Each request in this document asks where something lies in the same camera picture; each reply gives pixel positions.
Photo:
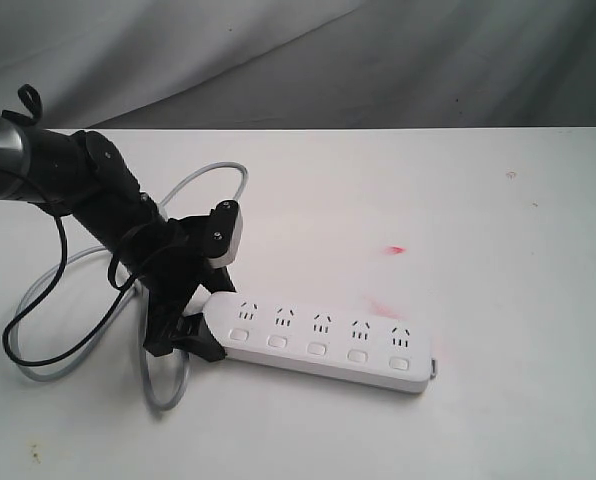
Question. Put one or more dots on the white backdrop cloth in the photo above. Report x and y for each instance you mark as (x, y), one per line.
(302, 64)

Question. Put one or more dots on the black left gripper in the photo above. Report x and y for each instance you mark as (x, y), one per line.
(166, 258)

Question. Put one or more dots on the white five-outlet power strip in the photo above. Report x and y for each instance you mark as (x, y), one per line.
(338, 344)

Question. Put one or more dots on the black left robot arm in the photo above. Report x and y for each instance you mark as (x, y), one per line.
(85, 176)

